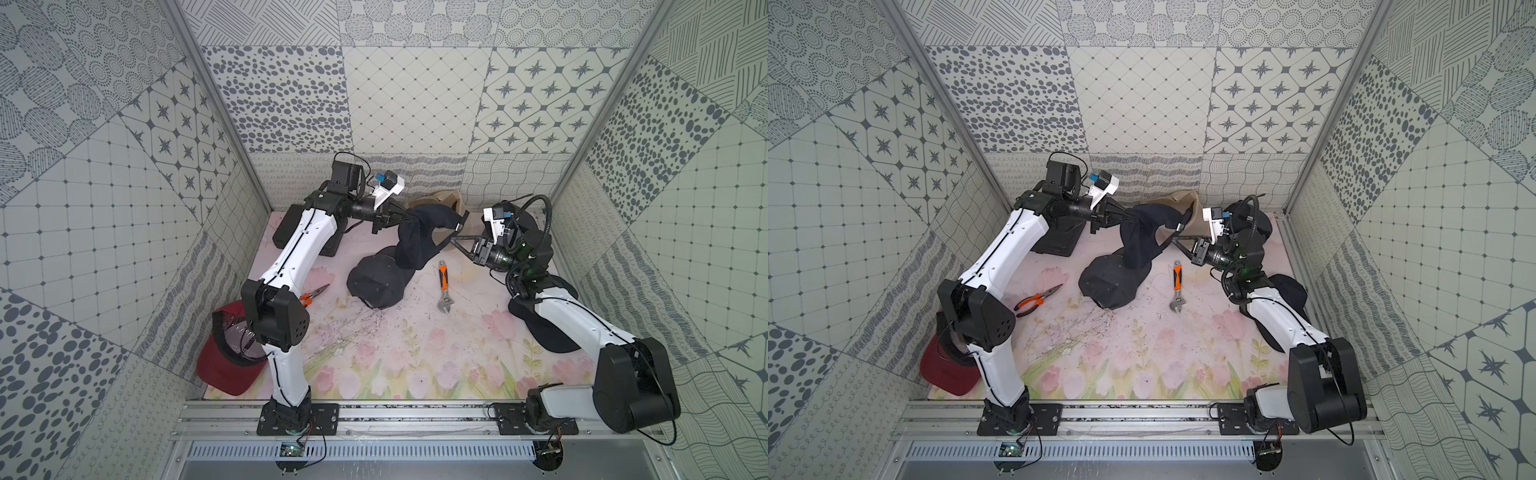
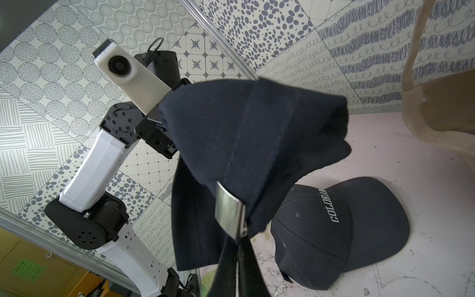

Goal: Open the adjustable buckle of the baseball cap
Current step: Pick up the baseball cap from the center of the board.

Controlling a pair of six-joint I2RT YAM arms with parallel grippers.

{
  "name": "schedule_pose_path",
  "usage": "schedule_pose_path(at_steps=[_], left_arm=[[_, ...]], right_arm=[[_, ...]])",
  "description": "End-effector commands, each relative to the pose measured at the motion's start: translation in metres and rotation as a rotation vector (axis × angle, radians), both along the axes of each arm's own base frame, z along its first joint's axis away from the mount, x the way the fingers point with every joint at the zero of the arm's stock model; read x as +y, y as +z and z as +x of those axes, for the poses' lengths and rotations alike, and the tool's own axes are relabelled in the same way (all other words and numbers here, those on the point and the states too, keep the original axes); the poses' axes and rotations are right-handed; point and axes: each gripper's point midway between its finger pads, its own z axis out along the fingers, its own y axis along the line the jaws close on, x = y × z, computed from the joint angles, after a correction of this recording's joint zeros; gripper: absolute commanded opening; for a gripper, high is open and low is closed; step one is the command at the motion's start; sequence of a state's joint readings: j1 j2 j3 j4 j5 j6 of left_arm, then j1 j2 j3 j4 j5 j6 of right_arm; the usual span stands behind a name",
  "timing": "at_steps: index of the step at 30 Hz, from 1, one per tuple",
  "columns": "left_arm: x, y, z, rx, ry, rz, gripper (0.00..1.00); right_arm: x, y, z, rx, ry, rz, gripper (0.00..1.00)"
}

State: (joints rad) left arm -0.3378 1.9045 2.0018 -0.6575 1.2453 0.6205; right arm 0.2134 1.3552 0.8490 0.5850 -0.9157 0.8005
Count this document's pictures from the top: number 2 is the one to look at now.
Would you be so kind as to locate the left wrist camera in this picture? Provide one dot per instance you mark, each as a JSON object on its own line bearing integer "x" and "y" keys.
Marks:
{"x": 142, "y": 87}

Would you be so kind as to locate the black cap behind front cap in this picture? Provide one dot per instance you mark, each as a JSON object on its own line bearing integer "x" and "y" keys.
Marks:
{"x": 322, "y": 233}

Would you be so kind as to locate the black cap with white logo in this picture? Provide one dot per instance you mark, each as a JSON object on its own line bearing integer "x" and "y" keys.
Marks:
{"x": 242, "y": 145}

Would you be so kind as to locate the beige baseball cap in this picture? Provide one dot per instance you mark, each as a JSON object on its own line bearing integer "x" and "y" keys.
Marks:
{"x": 440, "y": 112}

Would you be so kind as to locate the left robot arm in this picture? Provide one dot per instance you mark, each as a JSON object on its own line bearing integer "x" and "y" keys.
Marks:
{"x": 85, "y": 211}

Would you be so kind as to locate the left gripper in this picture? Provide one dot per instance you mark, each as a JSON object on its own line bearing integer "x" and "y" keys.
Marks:
{"x": 156, "y": 135}

